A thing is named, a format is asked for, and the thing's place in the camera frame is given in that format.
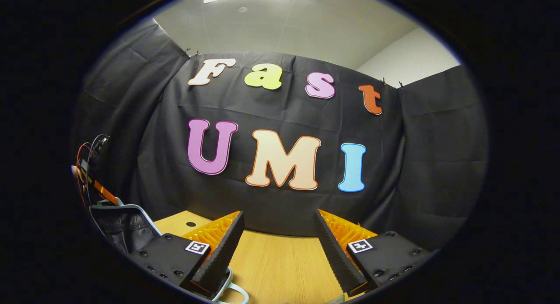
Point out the small white suitcase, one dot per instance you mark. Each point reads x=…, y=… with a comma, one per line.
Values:
x=127, y=227

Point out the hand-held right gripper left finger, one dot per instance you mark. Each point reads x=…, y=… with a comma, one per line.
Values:
x=223, y=251

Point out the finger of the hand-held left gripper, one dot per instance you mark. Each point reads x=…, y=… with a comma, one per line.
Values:
x=105, y=191

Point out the black backdrop cloth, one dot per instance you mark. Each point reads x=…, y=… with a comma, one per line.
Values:
x=280, y=103

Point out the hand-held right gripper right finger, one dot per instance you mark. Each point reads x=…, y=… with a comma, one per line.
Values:
x=337, y=256

